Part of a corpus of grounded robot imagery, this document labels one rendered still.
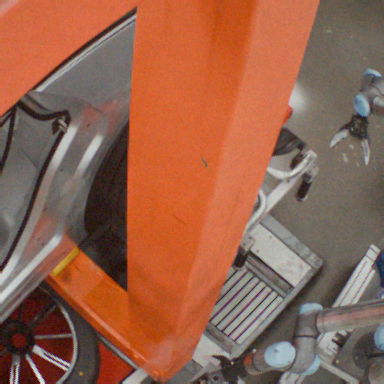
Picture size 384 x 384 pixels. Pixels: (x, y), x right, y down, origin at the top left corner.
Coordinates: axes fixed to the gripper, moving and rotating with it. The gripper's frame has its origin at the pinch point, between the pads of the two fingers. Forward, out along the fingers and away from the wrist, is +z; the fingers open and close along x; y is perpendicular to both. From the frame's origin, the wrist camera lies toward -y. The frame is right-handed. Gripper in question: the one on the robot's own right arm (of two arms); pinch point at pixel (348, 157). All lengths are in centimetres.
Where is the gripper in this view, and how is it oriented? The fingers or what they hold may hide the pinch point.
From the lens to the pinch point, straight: 251.6
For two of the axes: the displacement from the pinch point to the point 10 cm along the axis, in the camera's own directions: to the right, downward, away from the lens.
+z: -4.1, 9.1, -1.0
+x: 9.1, 3.8, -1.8
